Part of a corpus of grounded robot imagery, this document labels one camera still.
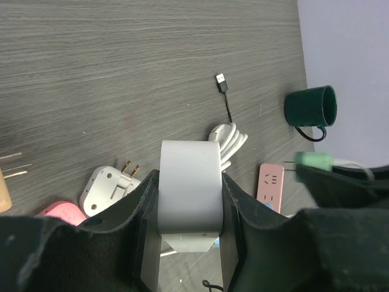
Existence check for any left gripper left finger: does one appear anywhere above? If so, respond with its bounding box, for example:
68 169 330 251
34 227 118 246
1 170 160 291

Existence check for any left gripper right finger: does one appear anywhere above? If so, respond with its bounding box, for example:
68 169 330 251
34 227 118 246
220 175 388 291

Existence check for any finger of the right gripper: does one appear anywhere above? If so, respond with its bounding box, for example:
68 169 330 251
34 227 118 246
296 165 388 209

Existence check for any green plug adapter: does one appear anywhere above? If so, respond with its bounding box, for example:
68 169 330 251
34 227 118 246
285 151 333 172

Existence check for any white square plug adapter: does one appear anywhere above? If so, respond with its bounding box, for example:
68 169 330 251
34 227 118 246
79 161 141 217

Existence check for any pink square plug adapter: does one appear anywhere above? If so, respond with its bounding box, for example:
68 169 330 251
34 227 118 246
37 201 86 226

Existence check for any pink power strip with cable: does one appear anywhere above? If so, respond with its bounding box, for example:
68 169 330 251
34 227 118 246
256 163 284 213

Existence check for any white power strip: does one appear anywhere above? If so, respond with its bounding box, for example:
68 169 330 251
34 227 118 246
157 141 224 252

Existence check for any blue plug adapter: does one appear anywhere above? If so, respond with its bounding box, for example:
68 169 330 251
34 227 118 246
213 237 219 248

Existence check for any dark green mug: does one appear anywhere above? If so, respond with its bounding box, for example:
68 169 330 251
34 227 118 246
284 85 338 142

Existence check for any white coiled cable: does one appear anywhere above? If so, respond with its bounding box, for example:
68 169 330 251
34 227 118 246
208 122 249 173

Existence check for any thin black cable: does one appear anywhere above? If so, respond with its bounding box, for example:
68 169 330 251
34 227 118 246
202 72 235 292

